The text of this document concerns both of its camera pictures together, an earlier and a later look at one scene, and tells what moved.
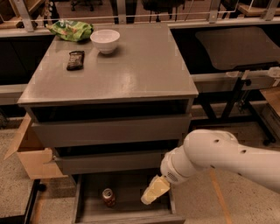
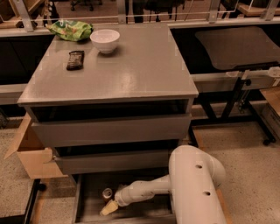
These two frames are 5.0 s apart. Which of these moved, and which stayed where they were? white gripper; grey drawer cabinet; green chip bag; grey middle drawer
Moved: white gripper
Stayed: grey middle drawer; grey drawer cabinet; green chip bag
